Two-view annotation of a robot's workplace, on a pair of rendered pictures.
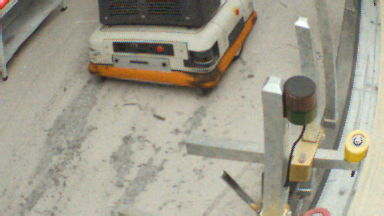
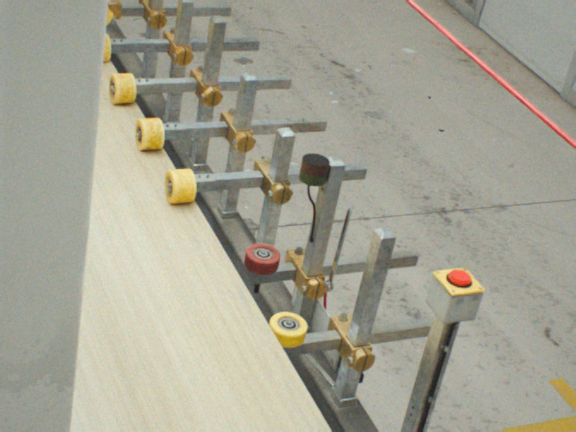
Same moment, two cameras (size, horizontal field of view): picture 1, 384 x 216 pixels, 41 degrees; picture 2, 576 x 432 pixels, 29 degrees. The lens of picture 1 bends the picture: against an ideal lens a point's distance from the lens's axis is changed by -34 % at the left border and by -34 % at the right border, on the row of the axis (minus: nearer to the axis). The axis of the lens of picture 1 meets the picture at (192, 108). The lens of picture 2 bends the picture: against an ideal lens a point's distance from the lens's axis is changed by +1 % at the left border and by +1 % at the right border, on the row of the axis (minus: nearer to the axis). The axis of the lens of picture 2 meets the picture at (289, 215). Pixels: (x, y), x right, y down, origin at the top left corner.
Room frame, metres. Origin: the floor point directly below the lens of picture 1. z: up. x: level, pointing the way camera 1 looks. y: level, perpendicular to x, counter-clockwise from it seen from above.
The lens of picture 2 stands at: (1.89, -1.93, 2.32)
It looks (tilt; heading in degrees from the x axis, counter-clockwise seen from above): 32 degrees down; 123
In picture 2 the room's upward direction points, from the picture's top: 11 degrees clockwise
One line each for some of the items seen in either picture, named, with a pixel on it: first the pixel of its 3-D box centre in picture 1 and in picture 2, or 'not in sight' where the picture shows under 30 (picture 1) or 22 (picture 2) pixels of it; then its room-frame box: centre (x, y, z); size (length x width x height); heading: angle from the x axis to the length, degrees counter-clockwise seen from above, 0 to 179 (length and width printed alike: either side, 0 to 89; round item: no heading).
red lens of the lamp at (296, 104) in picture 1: (301, 93); (315, 165); (0.78, -0.16, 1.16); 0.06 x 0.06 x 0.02
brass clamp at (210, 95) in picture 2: not in sight; (205, 87); (0.12, 0.25, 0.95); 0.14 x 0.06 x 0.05; 152
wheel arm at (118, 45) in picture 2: not in sight; (180, 45); (-0.11, 0.38, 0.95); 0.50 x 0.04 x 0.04; 62
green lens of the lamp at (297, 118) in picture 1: (302, 107); (313, 174); (0.78, -0.16, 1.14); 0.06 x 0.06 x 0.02
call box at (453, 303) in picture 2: not in sight; (453, 297); (1.25, -0.36, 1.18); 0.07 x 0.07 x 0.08; 62
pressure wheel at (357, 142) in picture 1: (355, 158); (285, 343); (0.91, -0.35, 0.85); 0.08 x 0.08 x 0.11
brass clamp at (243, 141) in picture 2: not in sight; (237, 131); (0.34, 0.13, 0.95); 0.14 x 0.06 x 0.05; 152
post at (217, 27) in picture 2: not in sight; (207, 97); (0.14, 0.24, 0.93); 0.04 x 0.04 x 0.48; 62
